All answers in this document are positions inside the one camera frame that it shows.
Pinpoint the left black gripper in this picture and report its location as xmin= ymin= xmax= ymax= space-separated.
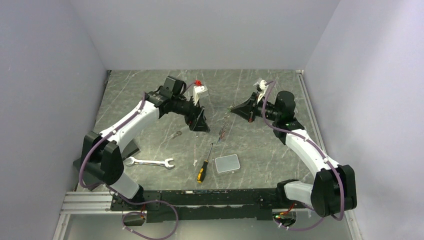
xmin=172 ymin=93 xmax=211 ymax=133

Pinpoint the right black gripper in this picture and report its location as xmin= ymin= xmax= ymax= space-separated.
xmin=231 ymin=92 xmax=281 ymax=123

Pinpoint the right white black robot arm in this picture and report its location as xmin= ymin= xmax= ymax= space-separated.
xmin=230 ymin=90 xmax=358 ymax=217

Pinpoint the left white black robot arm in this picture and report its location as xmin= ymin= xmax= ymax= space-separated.
xmin=78 ymin=76 xmax=210 ymax=210

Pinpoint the grey rectangular tin box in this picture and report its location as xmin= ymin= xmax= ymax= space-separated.
xmin=214 ymin=154 xmax=241 ymax=173

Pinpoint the yellow black screwdriver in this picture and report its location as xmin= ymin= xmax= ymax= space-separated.
xmin=196 ymin=142 xmax=214 ymax=183

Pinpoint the black square plate rear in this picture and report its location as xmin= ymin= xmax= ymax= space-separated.
xmin=121 ymin=140 xmax=140 ymax=162

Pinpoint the silver open-end wrench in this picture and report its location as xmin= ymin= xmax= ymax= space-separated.
xmin=123 ymin=156 xmax=175 ymax=170

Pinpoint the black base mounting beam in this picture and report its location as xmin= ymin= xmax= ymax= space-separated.
xmin=110 ymin=188 xmax=305 ymax=223

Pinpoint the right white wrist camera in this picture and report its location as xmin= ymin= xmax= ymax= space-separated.
xmin=253 ymin=77 xmax=268 ymax=98

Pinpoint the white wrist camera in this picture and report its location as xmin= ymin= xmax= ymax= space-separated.
xmin=253 ymin=77 xmax=268 ymax=98
xmin=192 ymin=80 xmax=209 ymax=105

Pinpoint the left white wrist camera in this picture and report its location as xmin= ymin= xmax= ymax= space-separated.
xmin=192 ymin=80 xmax=209 ymax=105

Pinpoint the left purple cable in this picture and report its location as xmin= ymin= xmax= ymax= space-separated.
xmin=78 ymin=81 xmax=180 ymax=240

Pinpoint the purple cable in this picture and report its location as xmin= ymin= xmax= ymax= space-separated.
xmin=260 ymin=79 xmax=347 ymax=232
xmin=78 ymin=81 xmax=180 ymax=240

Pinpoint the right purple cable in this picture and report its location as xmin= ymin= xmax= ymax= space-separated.
xmin=260 ymin=79 xmax=347 ymax=232

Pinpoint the aluminium extrusion rail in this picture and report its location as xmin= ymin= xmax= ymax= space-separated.
xmin=60 ymin=191 xmax=113 ymax=215

